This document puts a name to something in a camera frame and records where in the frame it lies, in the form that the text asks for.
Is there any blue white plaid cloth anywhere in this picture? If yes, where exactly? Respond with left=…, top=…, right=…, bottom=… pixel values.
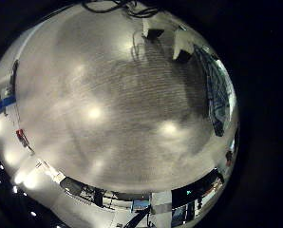
left=193, top=43, right=236, bottom=138

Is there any dark panel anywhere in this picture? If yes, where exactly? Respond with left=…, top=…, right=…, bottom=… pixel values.
left=171, top=168, right=223, bottom=208

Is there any blue box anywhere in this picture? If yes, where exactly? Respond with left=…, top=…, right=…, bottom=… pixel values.
left=131, top=199, right=150, bottom=212

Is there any black cable bundle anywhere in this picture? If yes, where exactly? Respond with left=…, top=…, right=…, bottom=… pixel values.
left=80, top=0, right=163, bottom=19

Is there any red handled tool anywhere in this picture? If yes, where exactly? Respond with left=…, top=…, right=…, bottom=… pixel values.
left=15, top=128, right=31, bottom=149

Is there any blue clamp bracket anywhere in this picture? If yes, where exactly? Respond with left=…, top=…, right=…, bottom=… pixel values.
left=0, top=94, right=17, bottom=111

